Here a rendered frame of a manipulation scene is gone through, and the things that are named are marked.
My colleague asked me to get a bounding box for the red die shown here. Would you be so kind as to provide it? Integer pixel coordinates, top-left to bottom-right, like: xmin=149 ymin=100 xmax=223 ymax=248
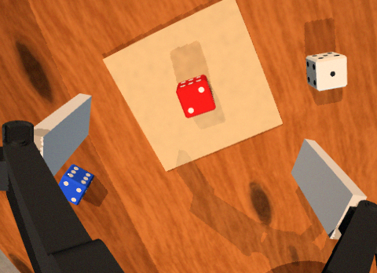
xmin=176 ymin=75 xmax=216 ymax=118

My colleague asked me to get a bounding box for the beige square mat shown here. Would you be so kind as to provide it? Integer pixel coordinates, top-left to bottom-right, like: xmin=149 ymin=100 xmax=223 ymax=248
xmin=103 ymin=0 xmax=283 ymax=171

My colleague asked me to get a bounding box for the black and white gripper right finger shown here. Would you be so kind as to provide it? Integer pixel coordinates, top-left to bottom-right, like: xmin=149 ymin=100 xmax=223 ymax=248
xmin=291 ymin=139 xmax=377 ymax=273

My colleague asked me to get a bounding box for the blue die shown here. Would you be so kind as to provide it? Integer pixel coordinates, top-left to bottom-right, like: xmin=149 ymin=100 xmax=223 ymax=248
xmin=58 ymin=164 xmax=94 ymax=205

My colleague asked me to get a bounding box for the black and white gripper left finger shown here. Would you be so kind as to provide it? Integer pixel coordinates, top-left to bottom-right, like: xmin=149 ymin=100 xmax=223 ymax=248
xmin=0 ymin=93 xmax=125 ymax=273

